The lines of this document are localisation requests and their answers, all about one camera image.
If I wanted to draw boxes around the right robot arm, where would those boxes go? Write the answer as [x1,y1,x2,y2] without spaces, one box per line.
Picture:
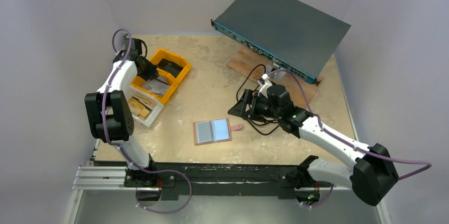
[228,74,399,206]

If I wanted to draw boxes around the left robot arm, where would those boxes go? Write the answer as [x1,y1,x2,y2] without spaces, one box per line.
[84,38,158,186]

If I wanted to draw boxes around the grey credit cards in bin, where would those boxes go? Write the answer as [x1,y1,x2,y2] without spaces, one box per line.
[142,79,170,97]

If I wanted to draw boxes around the yellow bin with cards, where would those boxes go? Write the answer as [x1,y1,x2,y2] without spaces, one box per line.
[131,71,178,105]

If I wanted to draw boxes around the yellow cards in white bin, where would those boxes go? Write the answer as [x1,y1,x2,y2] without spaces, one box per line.
[128,97,154,120]

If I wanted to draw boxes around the black item in bin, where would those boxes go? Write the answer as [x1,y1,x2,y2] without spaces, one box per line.
[157,59,183,78]

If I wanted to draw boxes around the grey socket box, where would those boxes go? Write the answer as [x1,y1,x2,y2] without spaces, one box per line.
[270,63,286,83]

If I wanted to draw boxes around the yellow bin with black item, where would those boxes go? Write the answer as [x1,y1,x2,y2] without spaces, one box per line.
[149,48,192,85]

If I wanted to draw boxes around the wooden board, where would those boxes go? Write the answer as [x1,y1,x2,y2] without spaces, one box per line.
[227,47,325,109]

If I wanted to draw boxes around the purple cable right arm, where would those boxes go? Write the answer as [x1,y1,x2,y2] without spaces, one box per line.
[268,68,433,209]

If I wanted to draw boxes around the black cable with USB plug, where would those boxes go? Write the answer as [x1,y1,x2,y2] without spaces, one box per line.
[236,64,281,137]

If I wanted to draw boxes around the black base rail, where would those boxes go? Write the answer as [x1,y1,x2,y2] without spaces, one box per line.
[123,162,332,202]

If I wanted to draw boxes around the aluminium frame rail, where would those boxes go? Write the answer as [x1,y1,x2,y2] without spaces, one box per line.
[72,165,352,192]

